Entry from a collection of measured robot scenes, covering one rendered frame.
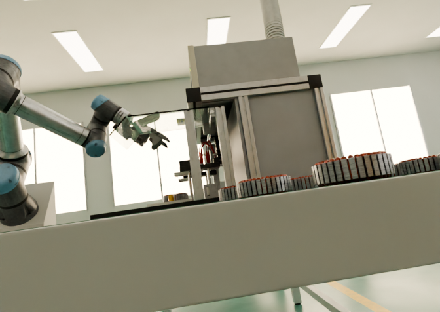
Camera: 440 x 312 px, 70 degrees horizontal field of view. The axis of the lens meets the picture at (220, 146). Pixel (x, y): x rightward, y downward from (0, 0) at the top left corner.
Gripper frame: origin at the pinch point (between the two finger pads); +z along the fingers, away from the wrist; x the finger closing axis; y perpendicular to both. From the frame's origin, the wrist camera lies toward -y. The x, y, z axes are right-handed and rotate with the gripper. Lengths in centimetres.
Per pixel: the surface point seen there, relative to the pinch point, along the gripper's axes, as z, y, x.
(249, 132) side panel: 21.1, -7.1, 44.4
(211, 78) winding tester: 1.3, -20.9, 32.2
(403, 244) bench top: 20, 24, 119
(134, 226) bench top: 8, 30, 116
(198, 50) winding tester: -8.4, -27.6, 31.5
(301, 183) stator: 36, 4, 63
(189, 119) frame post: 3.3, -1.3, 39.6
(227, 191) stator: 22, 15, 60
